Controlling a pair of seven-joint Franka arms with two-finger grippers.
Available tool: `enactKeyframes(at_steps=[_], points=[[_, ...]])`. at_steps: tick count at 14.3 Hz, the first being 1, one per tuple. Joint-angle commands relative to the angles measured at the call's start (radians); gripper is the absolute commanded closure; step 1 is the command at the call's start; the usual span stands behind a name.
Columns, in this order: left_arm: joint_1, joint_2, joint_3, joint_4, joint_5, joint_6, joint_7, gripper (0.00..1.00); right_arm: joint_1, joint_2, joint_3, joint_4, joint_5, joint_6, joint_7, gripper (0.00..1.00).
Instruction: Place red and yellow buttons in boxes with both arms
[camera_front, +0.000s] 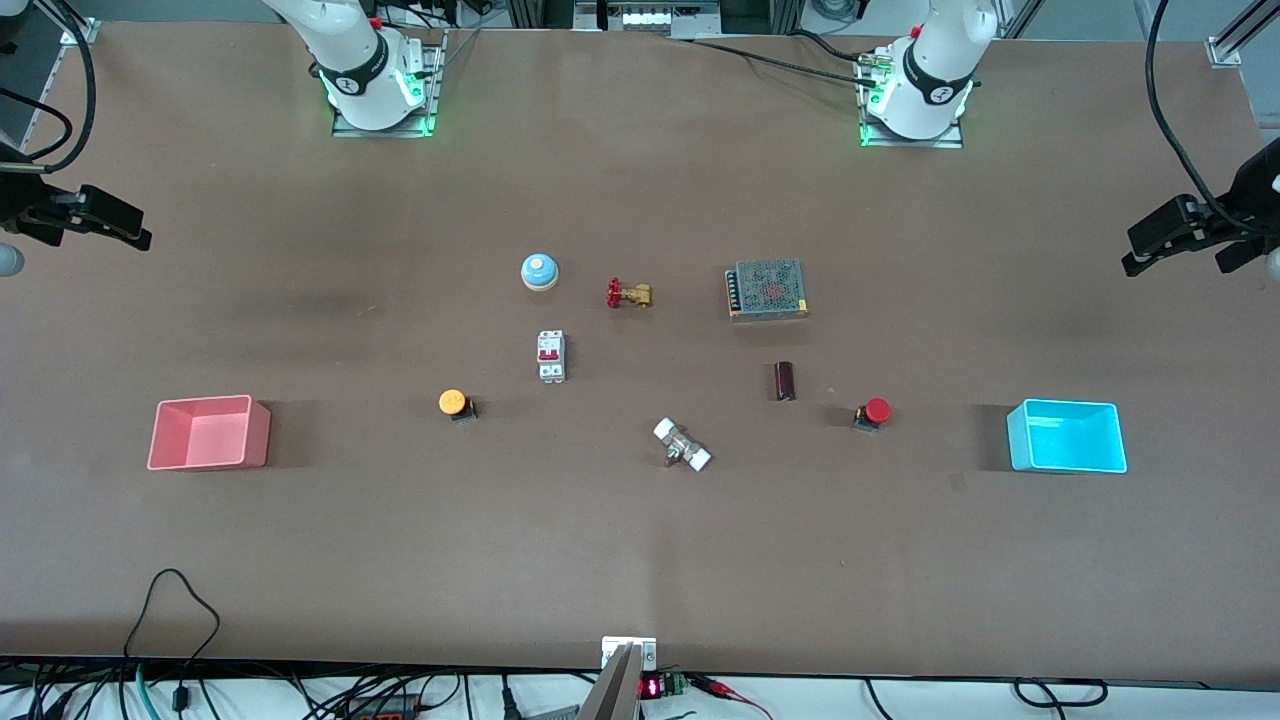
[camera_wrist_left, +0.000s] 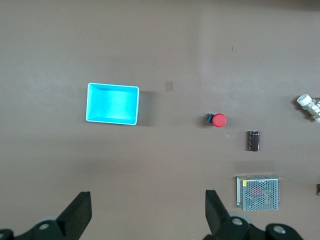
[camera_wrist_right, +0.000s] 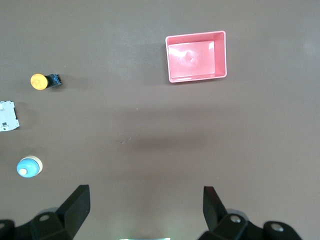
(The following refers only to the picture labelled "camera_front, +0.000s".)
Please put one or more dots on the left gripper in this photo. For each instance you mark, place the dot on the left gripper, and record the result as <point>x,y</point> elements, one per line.
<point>1252,197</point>

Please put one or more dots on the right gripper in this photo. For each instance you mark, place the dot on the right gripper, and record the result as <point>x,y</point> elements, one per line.
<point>22,205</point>

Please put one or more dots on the red push button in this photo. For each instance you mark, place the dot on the red push button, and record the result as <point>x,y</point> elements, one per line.
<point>878,409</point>

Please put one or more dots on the yellow push button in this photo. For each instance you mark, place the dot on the yellow push button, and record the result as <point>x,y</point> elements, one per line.
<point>452,402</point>

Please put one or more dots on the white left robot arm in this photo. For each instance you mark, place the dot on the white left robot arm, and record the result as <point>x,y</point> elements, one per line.
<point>930,80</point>

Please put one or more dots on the cyan plastic box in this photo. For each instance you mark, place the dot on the cyan plastic box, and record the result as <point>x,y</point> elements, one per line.
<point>1065,440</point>

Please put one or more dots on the pink plastic box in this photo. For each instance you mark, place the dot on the pink plastic box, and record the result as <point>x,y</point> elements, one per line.
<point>215,435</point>

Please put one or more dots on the metal mesh power supply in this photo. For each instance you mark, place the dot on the metal mesh power supply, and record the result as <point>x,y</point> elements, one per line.
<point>768,290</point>

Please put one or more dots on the brown cylindrical capacitor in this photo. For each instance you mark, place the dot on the brown cylindrical capacitor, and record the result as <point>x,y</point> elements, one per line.
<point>786,382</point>

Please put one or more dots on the blue call bell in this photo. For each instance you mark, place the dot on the blue call bell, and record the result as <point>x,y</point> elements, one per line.
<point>539,272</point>

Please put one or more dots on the white circuit breaker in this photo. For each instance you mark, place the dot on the white circuit breaker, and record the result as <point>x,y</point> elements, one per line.
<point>551,360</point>

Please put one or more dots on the white capped pipe fitting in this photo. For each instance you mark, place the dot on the white capped pipe fitting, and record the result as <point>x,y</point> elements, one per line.
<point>683,447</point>

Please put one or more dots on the grey socket device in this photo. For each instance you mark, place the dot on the grey socket device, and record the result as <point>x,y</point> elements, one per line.
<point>650,18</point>

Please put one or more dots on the red digit display module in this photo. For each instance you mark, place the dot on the red digit display module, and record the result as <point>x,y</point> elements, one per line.
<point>650,688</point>

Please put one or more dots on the aluminium frame profile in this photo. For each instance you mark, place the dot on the aluminium frame profile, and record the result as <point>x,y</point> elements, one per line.
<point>80,30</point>
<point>1225,50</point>

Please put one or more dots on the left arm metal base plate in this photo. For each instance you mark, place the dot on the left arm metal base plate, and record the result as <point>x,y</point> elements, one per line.
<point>900,143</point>

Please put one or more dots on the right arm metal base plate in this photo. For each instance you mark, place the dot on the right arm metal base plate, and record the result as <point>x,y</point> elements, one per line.
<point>433,70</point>

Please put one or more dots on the white pole mounting bracket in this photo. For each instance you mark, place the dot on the white pole mounting bracket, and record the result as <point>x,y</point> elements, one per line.
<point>648,655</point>

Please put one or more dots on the aluminium camera pole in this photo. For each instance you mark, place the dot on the aluminium camera pole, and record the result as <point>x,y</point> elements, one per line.
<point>615,690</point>

